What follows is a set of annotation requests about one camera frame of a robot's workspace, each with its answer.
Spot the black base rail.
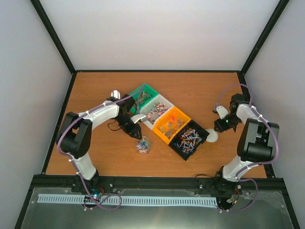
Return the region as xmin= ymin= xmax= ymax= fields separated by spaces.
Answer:
xmin=30 ymin=174 xmax=285 ymax=194

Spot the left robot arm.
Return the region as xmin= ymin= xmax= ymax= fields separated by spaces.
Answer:
xmin=56 ymin=94 xmax=147 ymax=192

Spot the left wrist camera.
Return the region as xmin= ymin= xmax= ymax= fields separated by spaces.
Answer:
xmin=131 ymin=114 xmax=148 ymax=123

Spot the green candy bin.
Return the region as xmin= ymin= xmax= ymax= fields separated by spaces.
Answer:
xmin=130 ymin=83 xmax=159 ymax=115

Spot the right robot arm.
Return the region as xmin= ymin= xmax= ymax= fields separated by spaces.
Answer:
xmin=213 ymin=94 xmax=280 ymax=194

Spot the black candy bin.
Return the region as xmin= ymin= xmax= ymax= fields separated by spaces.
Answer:
xmin=169 ymin=120 xmax=209 ymax=161

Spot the orange candy bin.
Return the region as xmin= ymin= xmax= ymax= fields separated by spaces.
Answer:
xmin=152 ymin=106 xmax=191 ymax=145

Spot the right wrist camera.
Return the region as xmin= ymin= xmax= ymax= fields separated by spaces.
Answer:
xmin=213 ymin=105 xmax=229 ymax=119

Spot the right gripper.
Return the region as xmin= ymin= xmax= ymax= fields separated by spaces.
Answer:
xmin=214 ymin=113 xmax=241 ymax=133

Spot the light blue cable duct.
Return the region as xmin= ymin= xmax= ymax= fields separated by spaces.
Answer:
xmin=37 ymin=194 xmax=217 ymax=208

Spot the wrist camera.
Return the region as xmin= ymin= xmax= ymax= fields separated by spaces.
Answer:
xmin=131 ymin=114 xmax=148 ymax=123
xmin=213 ymin=105 xmax=229 ymax=119

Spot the clear plastic jar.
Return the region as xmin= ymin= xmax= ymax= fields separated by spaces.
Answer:
xmin=135 ymin=136 xmax=152 ymax=155

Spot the metal scoop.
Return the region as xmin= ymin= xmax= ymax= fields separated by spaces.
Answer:
xmin=111 ymin=90 xmax=121 ymax=99

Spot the white jar lid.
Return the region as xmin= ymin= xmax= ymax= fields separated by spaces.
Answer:
xmin=206 ymin=128 xmax=219 ymax=143

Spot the white candy bin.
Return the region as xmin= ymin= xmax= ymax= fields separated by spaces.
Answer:
xmin=140 ymin=94 xmax=174 ymax=130

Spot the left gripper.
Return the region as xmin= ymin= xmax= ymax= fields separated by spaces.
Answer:
xmin=114 ymin=114 xmax=142 ymax=140

